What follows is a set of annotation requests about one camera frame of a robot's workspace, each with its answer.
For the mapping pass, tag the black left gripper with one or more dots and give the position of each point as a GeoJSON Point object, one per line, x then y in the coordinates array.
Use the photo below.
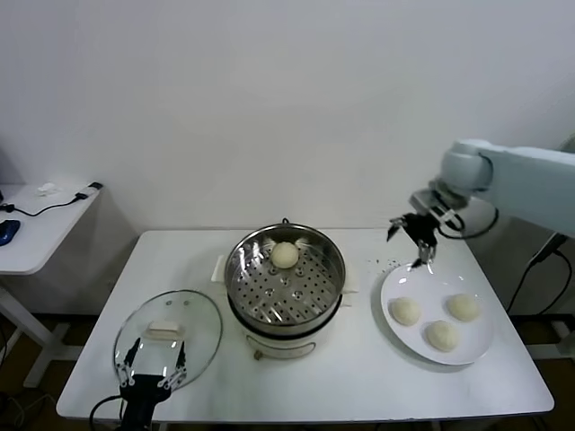
{"type": "Point", "coordinates": [146, 388]}

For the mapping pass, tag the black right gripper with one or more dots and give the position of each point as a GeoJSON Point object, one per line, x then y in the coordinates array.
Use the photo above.
{"type": "Point", "coordinates": [422, 228]}

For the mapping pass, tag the white steamed baozi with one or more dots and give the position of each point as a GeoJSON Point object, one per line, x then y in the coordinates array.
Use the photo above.
{"type": "Point", "coordinates": [442, 336]}
{"type": "Point", "coordinates": [405, 310]}
{"type": "Point", "coordinates": [462, 307]}
{"type": "Point", "coordinates": [284, 256]}

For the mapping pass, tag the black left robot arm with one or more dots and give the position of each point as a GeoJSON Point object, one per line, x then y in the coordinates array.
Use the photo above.
{"type": "Point", "coordinates": [139, 417]}

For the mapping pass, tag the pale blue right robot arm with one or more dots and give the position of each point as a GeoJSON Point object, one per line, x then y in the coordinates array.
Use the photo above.
{"type": "Point", "coordinates": [525, 179]}

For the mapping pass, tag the stainless steel steamer basket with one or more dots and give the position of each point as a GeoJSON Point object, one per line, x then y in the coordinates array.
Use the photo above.
{"type": "Point", "coordinates": [314, 256]}

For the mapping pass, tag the white round plate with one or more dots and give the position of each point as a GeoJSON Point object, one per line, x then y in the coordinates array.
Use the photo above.
{"type": "Point", "coordinates": [449, 287]}

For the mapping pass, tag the round glass pot lid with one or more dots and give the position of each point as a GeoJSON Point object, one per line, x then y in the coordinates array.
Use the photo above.
{"type": "Point", "coordinates": [188, 314]}

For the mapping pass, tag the cream electric cooker base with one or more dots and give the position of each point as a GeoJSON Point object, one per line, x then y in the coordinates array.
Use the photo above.
{"type": "Point", "coordinates": [278, 348]}

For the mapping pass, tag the white side desk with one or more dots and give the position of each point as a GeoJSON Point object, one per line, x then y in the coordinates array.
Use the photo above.
{"type": "Point", "coordinates": [40, 238]}

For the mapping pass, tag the mint green container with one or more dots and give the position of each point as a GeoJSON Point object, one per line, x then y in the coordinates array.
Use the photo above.
{"type": "Point", "coordinates": [568, 144]}

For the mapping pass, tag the blue computer mouse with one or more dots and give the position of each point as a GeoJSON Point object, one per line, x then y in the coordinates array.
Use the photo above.
{"type": "Point", "coordinates": [8, 231]}

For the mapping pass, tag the crumpled white paper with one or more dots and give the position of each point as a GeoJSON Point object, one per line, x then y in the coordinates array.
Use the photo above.
{"type": "Point", "coordinates": [48, 189]}

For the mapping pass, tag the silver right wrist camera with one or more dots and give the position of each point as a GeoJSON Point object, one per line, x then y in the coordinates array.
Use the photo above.
{"type": "Point", "coordinates": [431, 202]}

